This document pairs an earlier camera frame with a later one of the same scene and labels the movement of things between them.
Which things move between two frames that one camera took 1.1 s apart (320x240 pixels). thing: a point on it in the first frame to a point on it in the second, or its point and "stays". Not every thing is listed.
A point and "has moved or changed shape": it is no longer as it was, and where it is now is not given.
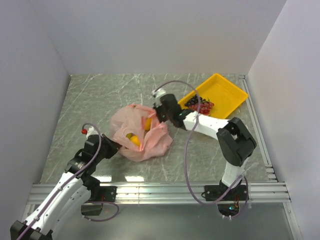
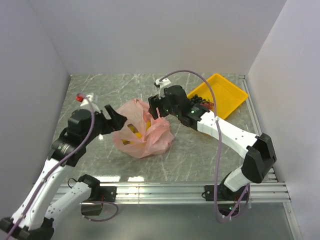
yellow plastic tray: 226,95 stays
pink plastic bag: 137,130 has moved or changed shape
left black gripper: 113,145 to 119,120
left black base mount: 103,194 stays
